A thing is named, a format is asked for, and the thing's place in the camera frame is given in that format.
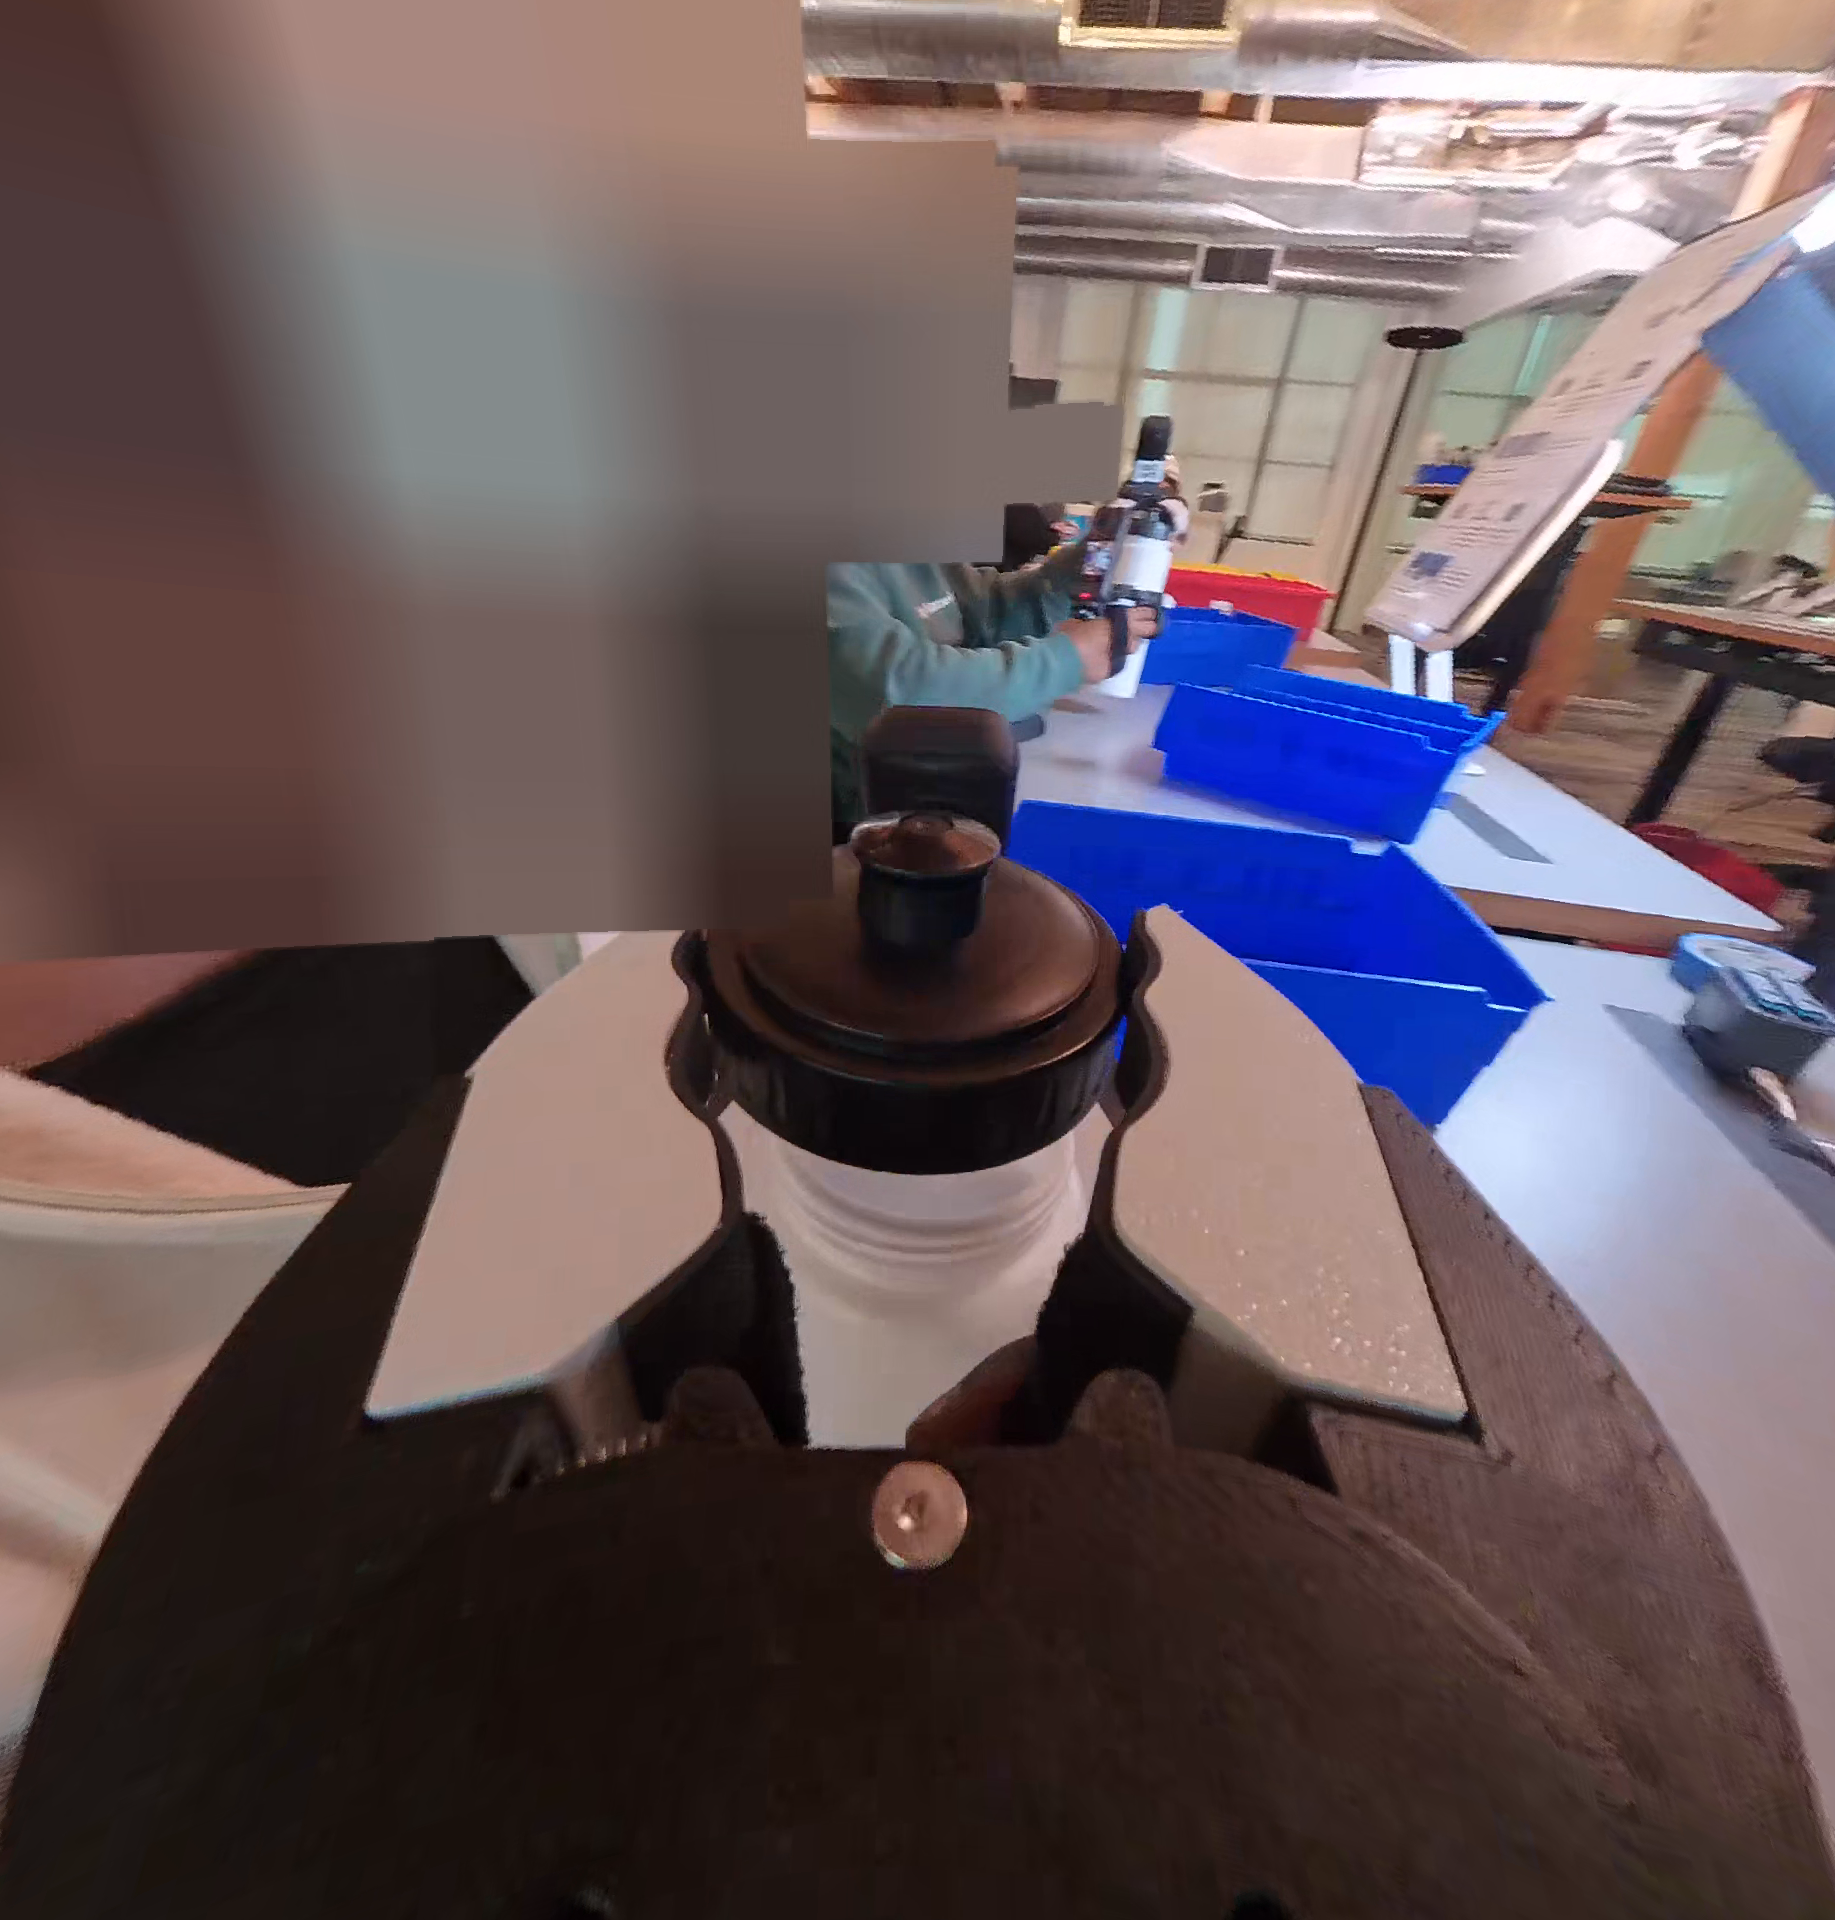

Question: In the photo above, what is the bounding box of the white document stand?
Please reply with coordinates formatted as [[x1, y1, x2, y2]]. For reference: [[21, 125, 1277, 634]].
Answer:
[[1364, 188, 1835, 708]]

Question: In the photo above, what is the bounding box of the dark battery charger case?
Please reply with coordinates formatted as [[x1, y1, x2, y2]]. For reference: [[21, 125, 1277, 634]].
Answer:
[[1683, 962, 1835, 1082]]

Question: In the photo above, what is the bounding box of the red plastic bin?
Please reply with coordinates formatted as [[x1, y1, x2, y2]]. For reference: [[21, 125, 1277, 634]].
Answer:
[[1164, 564, 1335, 637]]

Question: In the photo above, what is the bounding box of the white panel studio light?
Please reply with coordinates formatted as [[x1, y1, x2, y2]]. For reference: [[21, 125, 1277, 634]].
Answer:
[[1703, 211, 1835, 527]]

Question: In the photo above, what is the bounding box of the white cable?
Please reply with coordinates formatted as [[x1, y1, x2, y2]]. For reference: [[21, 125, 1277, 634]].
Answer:
[[1764, 1080, 1835, 1189]]

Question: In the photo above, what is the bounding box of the black ribbed bottle lid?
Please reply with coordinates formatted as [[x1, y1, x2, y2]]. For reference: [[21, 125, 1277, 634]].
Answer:
[[700, 811, 1126, 1172]]

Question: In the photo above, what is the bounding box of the dark cloth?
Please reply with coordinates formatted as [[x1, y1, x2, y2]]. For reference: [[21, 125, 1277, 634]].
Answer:
[[24, 936, 535, 1188]]

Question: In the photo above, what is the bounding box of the person's right hand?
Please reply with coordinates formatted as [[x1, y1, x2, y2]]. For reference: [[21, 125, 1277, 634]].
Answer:
[[904, 1336, 1039, 1449]]

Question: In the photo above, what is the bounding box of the black office chair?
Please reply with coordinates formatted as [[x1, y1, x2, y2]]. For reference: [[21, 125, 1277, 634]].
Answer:
[[1756, 736, 1835, 841]]

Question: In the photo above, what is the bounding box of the wooden workshop desk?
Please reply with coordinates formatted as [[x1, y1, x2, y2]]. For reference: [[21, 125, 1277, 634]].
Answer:
[[1615, 600, 1835, 824]]

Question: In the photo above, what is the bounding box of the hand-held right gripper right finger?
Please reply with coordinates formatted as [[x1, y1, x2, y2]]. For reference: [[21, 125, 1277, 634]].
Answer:
[[1097, 911, 1470, 1449]]

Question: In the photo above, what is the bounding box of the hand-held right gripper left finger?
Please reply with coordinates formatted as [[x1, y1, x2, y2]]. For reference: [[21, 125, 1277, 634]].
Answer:
[[361, 932, 742, 1449]]

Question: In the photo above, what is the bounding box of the blue plastic bin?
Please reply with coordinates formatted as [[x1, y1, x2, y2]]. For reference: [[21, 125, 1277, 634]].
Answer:
[[1008, 800, 1551, 1127], [1143, 606, 1297, 689], [1153, 667, 1504, 844]]

